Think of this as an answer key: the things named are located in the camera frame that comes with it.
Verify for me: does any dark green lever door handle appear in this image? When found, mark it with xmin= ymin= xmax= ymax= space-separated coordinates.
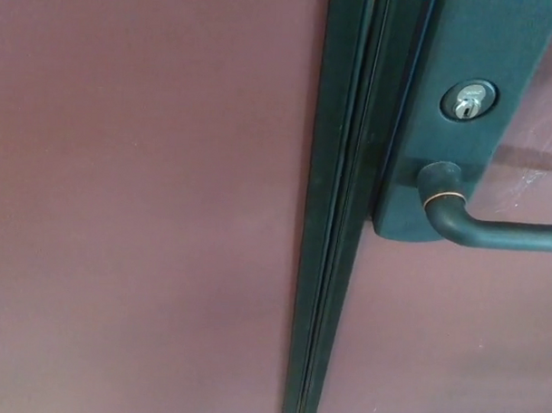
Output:
xmin=414 ymin=159 xmax=552 ymax=255

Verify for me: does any silver lock cylinder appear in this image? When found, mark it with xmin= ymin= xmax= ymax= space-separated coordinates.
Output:
xmin=438 ymin=77 xmax=500 ymax=123

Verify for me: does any dark green handle plate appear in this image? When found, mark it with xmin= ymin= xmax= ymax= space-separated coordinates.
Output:
xmin=371 ymin=0 xmax=552 ymax=249

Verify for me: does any black door edge seal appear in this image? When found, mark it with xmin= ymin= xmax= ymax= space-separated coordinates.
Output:
xmin=281 ymin=0 xmax=444 ymax=413

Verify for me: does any maroon door leaf with handle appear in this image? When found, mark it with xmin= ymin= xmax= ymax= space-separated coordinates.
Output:
xmin=313 ymin=0 xmax=552 ymax=413

